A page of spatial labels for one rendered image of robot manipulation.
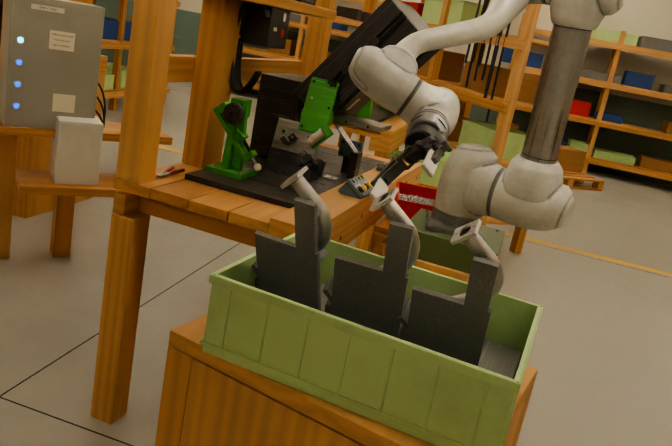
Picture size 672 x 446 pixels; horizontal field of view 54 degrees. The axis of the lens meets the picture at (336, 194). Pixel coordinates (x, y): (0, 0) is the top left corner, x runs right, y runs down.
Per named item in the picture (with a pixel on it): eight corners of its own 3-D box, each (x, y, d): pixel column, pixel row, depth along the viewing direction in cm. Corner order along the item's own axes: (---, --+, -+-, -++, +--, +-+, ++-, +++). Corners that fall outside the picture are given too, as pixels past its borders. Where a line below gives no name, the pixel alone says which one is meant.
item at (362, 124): (390, 132, 271) (392, 124, 270) (379, 135, 256) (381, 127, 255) (304, 111, 282) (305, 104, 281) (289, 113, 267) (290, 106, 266)
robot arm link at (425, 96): (435, 155, 155) (390, 124, 155) (449, 127, 167) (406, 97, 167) (462, 123, 149) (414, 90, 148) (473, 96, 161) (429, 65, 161)
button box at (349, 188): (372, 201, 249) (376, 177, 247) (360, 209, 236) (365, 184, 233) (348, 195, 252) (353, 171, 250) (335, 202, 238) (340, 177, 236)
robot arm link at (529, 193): (499, 210, 208) (568, 232, 198) (482, 223, 195) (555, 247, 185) (562, -46, 182) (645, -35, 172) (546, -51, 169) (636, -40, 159)
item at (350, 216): (416, 191, 332) (423, 163, 329) (304, 277, 193) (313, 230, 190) (390, 185, 336) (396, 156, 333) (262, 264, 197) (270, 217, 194)
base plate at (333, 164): (385, 165, 315) (386, 161, 314) (295, 210, 213) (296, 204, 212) (305, 145, 327) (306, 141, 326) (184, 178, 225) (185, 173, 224)
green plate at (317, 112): (331, 139, 257) (345, 87, 257) (324, 135, 249) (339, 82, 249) (304, 132, 260) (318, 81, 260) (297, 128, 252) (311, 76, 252)
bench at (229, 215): (386, 325, 350) (421, 167, 329) (264, 491, 212) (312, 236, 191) (269, 287, 370) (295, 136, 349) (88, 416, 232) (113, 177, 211)
